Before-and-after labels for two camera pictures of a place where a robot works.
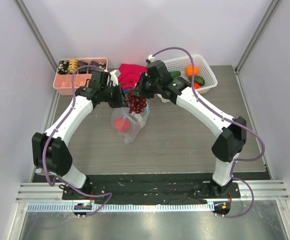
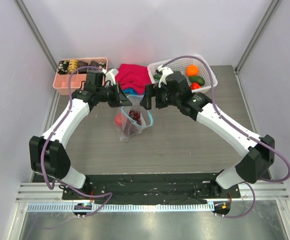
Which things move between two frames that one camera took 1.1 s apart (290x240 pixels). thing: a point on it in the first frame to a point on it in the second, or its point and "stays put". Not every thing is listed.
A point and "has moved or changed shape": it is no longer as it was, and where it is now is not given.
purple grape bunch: (135, 104) to (136, 116)
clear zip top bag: (128, 124) has moved or changed shape
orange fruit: (189, 70) stays put
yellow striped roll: (73, 64) stays put
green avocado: (199, 79) stays put
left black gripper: (120, 101) stays put
